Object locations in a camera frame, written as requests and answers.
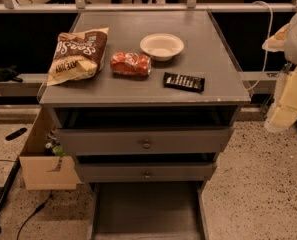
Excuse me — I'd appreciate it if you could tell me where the grey drawer cabinet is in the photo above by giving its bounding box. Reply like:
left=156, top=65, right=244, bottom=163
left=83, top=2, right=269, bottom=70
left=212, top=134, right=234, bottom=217
left=37, top=9, right=252, bottom=240

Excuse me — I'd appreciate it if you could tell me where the metal railing frame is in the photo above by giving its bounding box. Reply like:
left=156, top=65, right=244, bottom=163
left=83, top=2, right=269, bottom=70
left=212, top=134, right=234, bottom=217
left=0, top=0, right=297, bottom=13

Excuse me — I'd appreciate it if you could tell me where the green bottle in box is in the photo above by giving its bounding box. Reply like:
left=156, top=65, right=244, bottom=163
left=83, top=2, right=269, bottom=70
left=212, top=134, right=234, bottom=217
left=45, top=142, right=65, bottom=157

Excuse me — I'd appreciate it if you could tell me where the black rxbar chocolate bar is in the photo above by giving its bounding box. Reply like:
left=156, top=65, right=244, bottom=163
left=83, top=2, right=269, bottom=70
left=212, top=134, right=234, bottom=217
left=163, top=72, right=205, bottom=93

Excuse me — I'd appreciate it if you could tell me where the cardboard box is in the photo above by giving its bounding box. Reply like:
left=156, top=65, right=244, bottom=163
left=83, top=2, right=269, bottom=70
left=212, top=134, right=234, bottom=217
left=19, top=109, right=80, bottom=190

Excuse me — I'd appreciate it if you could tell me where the brown sea salt chip bag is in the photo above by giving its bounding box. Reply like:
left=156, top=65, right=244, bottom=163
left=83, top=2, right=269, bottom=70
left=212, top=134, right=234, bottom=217
left=47, top=28, right=109, bottom=86

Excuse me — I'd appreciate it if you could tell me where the black object on ledge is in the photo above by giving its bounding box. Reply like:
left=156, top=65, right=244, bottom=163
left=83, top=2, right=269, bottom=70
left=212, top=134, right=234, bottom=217
left=0, top=66, right=23, bottom=83

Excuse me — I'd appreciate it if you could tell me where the red soda can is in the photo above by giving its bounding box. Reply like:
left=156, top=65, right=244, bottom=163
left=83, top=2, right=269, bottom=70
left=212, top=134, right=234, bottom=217
left=110, top=52, right=151, bottom=76

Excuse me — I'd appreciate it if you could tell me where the white cable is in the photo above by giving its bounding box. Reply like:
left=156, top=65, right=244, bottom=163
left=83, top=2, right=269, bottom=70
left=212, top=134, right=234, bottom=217
left=246, top=0, right=275, bottom=92

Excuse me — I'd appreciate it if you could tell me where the black floor cable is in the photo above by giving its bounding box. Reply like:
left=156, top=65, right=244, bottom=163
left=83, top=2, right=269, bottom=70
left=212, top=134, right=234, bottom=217
left=15, top=190, right=53, bottom=240

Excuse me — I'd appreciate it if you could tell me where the grey open bottom drawer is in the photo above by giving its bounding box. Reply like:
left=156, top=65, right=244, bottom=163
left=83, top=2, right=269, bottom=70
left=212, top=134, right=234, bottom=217
left=87, top=182, right=210, bottom=240

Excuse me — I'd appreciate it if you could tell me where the black marker on floor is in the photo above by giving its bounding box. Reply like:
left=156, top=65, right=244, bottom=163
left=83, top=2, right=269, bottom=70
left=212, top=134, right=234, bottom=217
left=5, top=127, right=27, bottom=141

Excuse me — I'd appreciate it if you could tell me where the grey top drawer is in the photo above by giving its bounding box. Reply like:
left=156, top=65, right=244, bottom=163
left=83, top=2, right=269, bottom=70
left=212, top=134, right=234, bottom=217
left=57, top=127, right=233, bottom=156

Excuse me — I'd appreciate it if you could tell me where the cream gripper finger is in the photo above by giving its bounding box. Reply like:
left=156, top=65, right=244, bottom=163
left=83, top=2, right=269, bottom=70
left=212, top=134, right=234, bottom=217
left=264, top=67, right=297, bottom=133
left=262, top=24, right=289, bottom=52

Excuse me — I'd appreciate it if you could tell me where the grey middle drawer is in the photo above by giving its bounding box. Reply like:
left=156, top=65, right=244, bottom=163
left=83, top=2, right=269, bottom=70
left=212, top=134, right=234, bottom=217
left=75, top=162, right=217, bottom=183

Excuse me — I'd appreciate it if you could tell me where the white paper bowl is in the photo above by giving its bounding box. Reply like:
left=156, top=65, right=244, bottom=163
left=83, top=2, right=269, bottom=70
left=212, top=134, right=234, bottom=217
left=140, top=33, right=184, bottom=61

